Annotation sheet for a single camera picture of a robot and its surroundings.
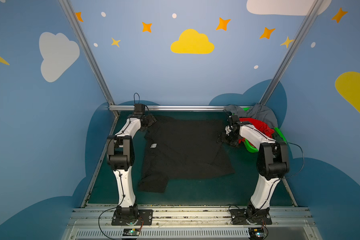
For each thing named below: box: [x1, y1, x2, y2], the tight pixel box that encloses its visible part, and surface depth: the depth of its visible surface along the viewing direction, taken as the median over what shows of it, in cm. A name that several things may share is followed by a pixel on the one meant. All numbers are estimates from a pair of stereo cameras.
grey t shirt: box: [224, 103, 278, 129], surface depth 113 cm
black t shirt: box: [137, 116, 235, 194], surface depth 97 cm
